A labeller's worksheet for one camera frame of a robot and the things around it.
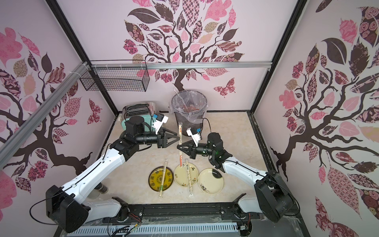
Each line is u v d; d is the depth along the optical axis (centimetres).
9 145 50
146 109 99
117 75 95
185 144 69
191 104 104
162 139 60
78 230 42
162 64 92
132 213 72
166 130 68
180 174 86
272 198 42
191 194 78
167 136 61
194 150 65
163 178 84
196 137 66
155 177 86
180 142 70
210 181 84
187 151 68
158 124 62
